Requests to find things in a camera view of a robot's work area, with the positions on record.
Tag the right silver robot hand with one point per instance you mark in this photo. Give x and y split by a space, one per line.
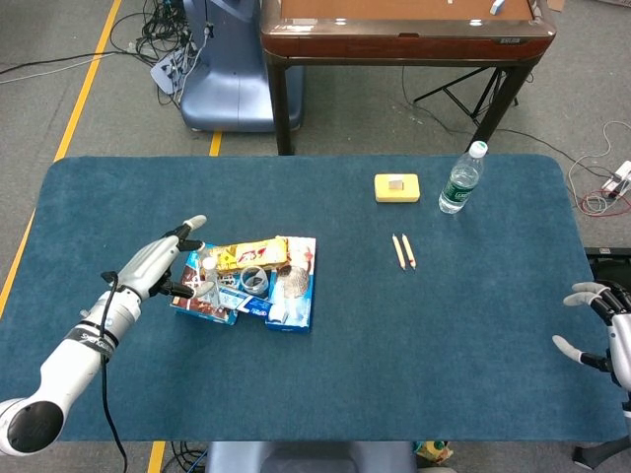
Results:
622 340

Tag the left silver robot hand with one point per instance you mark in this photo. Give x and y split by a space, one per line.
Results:
148 266

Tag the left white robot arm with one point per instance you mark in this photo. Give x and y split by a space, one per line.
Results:
74 359

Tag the blue white toothpaste tube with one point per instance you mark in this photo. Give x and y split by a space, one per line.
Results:
256 308

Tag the blue cookie box brown picture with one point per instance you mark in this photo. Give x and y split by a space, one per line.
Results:
197 311

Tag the clear glass jar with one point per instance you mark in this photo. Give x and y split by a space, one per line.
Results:
254 285

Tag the yellow foil snack packet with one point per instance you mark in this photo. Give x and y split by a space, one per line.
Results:
256 253

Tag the black stand foot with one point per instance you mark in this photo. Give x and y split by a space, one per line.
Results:
591 455

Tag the blue Oreo cookie box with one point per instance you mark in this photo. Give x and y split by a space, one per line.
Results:
296 305

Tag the grey floor power strip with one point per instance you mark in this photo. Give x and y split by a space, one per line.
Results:
165 74

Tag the yellow green toy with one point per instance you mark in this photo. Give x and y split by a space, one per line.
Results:
434 451

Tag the clear water bottle green label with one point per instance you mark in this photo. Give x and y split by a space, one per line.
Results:
458 189

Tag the blue felt table cover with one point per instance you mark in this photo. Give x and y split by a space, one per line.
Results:
345 369

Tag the plain wooden pencil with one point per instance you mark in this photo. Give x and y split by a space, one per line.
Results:
398 251

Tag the blue grey robot torso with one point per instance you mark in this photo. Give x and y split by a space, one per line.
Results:
305 458

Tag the yellow sponge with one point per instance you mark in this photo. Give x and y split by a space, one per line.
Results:
411 191

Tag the white eraser block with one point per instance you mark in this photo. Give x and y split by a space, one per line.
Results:
396 184

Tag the black tripod stand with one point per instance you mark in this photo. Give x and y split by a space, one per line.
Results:
501 84

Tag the brown wooden mahjong table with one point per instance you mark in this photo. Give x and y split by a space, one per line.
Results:
394 47

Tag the blue white mahjong tile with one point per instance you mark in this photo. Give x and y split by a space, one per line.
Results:
498 5

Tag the black equipment frame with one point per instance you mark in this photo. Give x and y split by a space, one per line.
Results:
611 252

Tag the white power strip red switch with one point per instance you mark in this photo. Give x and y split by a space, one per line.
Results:
622 172

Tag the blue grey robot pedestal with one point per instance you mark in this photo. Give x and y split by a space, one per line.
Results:
227 88

